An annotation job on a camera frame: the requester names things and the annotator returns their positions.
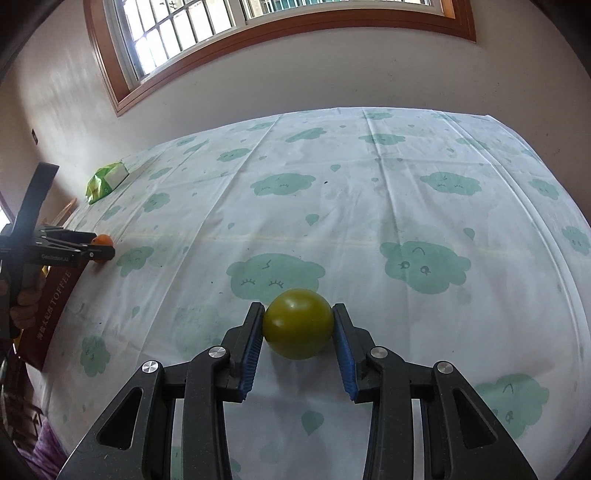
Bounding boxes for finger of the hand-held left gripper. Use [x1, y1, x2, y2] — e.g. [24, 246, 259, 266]
[44, 227, 99, 246]
[76, 246, 116, 264]

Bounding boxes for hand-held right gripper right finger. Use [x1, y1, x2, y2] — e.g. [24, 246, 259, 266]
[331, 303, 539, 480]

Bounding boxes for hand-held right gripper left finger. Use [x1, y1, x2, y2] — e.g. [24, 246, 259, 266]
[59, 302, 266, 480]

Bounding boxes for orange mandarin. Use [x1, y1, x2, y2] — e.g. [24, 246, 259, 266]
[92, 234, 114, 264]

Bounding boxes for green tomato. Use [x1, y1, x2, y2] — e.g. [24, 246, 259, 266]
[262, 288, 334, 361]

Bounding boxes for gold rectangular tin box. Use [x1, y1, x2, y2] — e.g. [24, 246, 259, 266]
[16, 263, 81, 372]

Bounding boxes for person's left hand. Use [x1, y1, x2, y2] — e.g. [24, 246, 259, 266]
[0, 276, 43, 341]

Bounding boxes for wooden chair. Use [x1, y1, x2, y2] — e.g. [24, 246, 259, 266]
[55, 198, 79, 227]

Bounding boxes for green tissue pack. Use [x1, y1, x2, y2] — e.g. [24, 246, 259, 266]
[85, 161, 129, 206]

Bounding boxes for cloud-printed tablecloth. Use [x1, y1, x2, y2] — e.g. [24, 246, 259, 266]
[34, 107, 591, 480]

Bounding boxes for purple cloth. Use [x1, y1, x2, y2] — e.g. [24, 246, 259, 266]
[25, 413, 63, 478]

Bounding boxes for wooden-framed window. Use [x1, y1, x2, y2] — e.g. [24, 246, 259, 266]
[83, 0, 477, 117]

